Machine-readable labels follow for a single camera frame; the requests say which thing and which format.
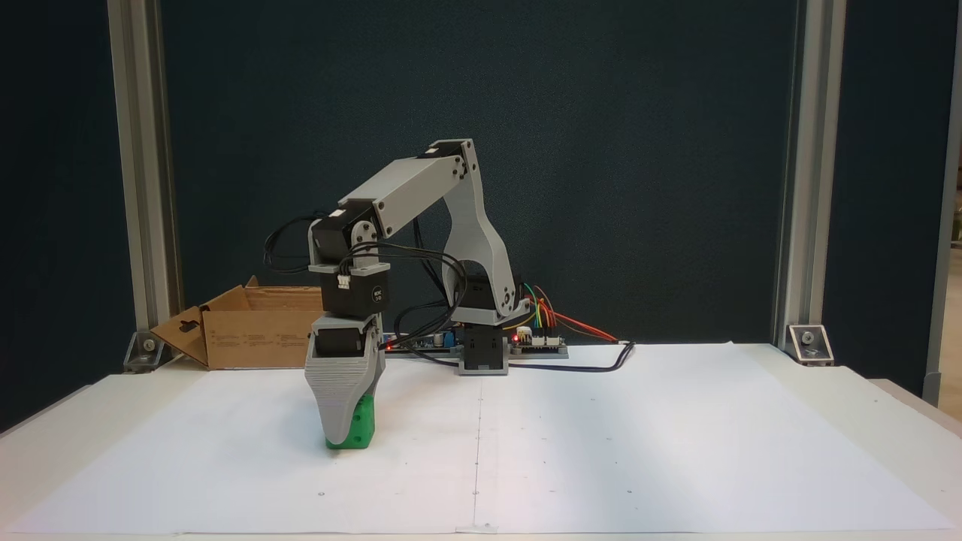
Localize green dice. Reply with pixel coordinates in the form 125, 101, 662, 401
325, 391, 375, 451

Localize green jumper wire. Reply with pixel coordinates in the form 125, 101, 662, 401
522, 283, 551, 333

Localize grey post at picture edge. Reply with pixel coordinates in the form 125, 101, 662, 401
923, 0, 962, 407

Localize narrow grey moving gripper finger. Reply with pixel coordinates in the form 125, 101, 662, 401
365, 315, 387, 395

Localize metal corner bracket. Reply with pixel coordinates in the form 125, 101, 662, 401
124, 331, 165, 374
787, 325, 835, 367

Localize orange jumper wire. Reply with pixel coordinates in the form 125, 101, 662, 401
526, 297, 619, 343

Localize circuit board with white connector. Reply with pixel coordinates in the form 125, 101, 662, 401
511, 327, 569, 360

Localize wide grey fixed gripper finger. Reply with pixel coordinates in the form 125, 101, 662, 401
304, 355, 377, 445

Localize circuit board with blue terminal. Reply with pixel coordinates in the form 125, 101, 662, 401
382, 328, 460, 358

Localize aluminium frame post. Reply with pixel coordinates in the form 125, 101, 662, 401
107, 0, 181, 354
773, 0, 846, 350

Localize open cardboard box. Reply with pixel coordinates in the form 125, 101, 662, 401
150, 276, 325, 370

